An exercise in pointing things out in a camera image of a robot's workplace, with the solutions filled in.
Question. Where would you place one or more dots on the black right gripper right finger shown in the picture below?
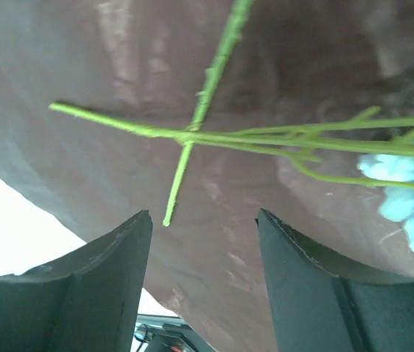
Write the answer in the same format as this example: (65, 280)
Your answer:
(321, 300)

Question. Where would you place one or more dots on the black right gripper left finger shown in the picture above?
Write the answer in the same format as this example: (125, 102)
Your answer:
(86, 300)

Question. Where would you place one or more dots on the blue hydrangea flower stem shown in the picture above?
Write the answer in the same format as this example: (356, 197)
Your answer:
(386, 164)

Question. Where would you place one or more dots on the pink blossom flower stem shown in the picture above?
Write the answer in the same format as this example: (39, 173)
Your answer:
(231, 34)

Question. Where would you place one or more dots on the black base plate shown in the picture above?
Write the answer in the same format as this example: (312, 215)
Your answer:
(158, 333)

